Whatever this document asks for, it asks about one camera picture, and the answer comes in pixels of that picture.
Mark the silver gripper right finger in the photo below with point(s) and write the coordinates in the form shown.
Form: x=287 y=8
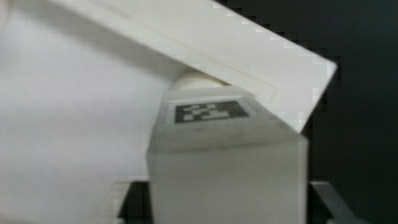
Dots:
x=331 y=211

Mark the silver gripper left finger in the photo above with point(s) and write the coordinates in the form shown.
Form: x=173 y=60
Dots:
x=127 y=206

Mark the white table leg assembled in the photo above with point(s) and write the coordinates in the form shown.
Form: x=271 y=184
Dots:
x=227 y=158

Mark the white square table top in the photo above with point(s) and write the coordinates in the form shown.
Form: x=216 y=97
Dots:
x=95 y=54

